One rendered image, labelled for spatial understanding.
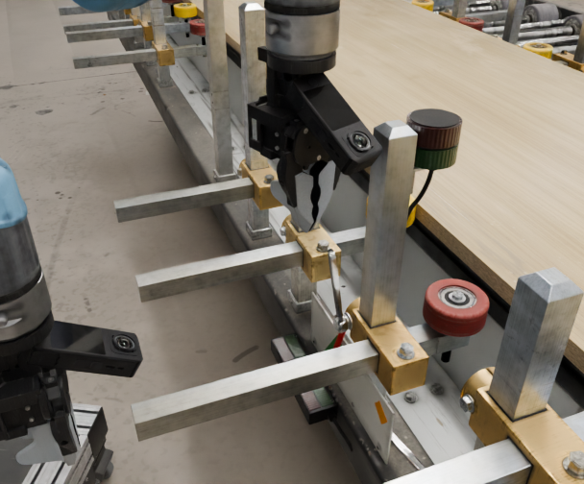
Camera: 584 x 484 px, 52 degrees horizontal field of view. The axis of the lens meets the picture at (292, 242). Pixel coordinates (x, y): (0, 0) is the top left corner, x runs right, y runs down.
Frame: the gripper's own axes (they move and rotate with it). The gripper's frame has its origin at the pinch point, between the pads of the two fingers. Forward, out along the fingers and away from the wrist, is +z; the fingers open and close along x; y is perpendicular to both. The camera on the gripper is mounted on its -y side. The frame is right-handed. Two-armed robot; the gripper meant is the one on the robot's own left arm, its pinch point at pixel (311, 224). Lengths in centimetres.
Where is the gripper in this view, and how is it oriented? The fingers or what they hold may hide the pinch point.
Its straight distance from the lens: 71.9
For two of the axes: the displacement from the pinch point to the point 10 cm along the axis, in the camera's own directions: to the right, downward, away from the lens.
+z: 0.0, 8.3, 5.5
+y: -6.6, -4.2, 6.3
